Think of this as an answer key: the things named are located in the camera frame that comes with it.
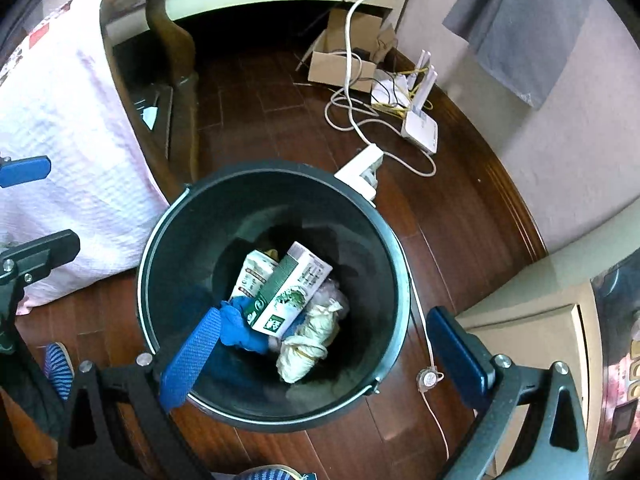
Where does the translucent plastic wrapper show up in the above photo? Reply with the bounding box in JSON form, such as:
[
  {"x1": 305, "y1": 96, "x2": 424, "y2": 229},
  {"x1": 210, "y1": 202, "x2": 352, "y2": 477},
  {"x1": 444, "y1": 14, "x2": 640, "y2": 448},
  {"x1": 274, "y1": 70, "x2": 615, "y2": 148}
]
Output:
[{"x1": 312, "y1": 280, "x2": 346, "y2": 311}]

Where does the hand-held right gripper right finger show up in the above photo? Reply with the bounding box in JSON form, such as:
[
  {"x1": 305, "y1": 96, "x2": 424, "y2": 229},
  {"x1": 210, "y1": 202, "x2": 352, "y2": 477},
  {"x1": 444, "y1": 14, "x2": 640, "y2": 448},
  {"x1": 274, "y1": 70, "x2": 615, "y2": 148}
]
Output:
[{"x1": 426, "y1": 306, "x2": 591, "y2": 480}]

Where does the white paper sheet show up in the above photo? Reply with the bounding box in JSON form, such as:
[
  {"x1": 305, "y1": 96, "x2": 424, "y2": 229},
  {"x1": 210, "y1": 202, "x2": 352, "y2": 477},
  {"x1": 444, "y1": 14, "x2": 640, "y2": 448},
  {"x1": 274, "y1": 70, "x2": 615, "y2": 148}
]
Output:
[{"x1": 372, "y1": 72, "x2": 411, "y2": 106}]

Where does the blue striped slipper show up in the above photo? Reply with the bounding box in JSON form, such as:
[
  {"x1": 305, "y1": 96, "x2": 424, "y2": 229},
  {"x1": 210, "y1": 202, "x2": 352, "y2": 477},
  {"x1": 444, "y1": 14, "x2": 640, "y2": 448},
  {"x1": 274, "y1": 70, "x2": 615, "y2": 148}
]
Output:
[
  {"x1": 235, "y1": 465, "x2": 313, "y2": 480},
  {"x1": 44, "y1": 342, "x2": 76, "y2": 401}
]

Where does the grey curtain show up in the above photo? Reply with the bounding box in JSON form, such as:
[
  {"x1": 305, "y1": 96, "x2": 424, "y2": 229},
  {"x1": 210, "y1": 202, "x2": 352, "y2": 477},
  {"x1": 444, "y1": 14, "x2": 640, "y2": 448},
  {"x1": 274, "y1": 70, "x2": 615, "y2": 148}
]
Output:
[{"x1": 442, "y1": 0, "x2": 596, "y2": 111}]

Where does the green white carton box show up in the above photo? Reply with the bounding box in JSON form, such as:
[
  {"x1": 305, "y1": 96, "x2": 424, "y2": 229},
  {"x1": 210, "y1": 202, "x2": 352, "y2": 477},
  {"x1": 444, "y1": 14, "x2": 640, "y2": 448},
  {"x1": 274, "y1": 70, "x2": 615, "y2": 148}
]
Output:
[{"x1": 247, "y1": 241, "x2": 333, "y2": 338}]

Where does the yellow network cable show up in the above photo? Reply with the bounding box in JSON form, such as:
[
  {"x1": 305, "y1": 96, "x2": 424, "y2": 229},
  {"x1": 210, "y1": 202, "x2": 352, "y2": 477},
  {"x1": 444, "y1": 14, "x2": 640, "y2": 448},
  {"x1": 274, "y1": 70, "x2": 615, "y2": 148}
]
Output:
[{"x1": 372, "y1": 65, "x2": 426, "y2": 117}]

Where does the cream cabinet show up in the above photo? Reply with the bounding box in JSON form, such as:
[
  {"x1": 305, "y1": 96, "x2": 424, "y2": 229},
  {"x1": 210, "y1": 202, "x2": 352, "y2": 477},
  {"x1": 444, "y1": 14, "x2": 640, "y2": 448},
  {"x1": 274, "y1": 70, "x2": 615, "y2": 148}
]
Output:
[{"x1": 455, "y1": 280, "x2": 608, "y2": 480}]

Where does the white green printed carton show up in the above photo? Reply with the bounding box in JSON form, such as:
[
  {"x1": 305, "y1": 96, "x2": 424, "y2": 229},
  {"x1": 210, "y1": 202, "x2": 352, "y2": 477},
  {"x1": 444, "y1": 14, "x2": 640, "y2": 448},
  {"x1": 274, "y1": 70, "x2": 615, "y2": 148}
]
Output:
[{"x1": 229, "y1": 249, "x2": 281, "y2": 301}]

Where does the white router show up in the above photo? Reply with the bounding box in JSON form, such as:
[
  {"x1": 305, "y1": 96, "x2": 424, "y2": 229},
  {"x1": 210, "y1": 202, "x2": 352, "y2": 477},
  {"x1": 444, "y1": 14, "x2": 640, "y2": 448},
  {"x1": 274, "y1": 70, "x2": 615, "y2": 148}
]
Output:
[{"x1": 400, "y1": 50, "x2": 440, "y2": 155}]

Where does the white power strip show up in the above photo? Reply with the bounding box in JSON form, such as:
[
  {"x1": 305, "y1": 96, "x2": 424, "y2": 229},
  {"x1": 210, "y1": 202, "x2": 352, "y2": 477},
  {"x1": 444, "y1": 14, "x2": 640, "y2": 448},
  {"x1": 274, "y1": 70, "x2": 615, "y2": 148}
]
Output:
[{"x1": 334, "y1": 143, "x2": 385, "y2": 206}]

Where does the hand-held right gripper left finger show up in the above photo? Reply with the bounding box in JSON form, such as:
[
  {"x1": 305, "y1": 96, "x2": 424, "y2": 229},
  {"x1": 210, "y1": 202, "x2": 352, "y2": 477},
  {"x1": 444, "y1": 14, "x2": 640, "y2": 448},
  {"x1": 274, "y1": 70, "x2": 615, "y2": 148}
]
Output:
[{"x1": 57, "y1": 307, "x2": 223, "y2": 480}]

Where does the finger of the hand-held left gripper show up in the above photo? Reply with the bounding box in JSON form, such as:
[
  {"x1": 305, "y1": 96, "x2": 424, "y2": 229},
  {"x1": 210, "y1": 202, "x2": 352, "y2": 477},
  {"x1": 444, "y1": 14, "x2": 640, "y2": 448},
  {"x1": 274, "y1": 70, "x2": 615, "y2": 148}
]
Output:
[
  {"x1": 0, "y1": 156, "x2": 52, "y2": 188},
  {"x1": 0, "y1": 229, "x2": 81, "y2": 356}
]

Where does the thin white switch cord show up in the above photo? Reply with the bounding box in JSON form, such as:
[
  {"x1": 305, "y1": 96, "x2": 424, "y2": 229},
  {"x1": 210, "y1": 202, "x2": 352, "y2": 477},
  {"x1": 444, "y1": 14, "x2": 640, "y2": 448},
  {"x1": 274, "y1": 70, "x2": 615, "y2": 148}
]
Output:
[{"x1": 400, "y1": 255, "x2": 451, "y2": 466}]

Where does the person's dark trouser leg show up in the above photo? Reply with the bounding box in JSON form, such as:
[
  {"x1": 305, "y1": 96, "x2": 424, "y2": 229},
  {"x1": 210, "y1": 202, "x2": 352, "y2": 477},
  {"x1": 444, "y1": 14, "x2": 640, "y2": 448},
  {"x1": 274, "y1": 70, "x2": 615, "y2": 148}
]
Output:
[{"x1": 0, "y1": 350, "x2": 68, "y2": 441}]

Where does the cardboard box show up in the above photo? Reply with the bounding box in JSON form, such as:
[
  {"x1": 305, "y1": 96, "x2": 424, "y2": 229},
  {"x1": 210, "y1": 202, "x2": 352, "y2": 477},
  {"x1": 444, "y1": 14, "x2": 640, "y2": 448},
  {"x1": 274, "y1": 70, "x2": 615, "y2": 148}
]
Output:
[{"x1": 306, "y1": 7, "x2": 398, "y2": 93}]

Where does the white paper towel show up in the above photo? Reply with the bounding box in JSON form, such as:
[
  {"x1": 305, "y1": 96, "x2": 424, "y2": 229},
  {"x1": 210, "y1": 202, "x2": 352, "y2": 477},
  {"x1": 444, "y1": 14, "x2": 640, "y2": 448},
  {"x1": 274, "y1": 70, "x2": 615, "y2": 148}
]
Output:
[{"x1": 276, "y1": 302, "x2": 343, "y2": 386}]

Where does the black plastic bucket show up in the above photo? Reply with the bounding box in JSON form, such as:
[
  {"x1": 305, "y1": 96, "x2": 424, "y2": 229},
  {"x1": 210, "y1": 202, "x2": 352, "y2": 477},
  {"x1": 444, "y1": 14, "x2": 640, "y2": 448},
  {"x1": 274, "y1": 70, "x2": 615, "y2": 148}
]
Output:
[{"x1": 136, "y1": 160, "x2": 413, "y2": 433}]

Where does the thick white cable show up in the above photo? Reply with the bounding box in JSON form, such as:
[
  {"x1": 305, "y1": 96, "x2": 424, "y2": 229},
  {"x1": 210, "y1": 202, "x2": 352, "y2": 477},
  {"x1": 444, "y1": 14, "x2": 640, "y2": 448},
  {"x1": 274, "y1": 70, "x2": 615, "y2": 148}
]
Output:
[{"x1": 325, "y1": 0, "x2": 437, "y2": 178}]

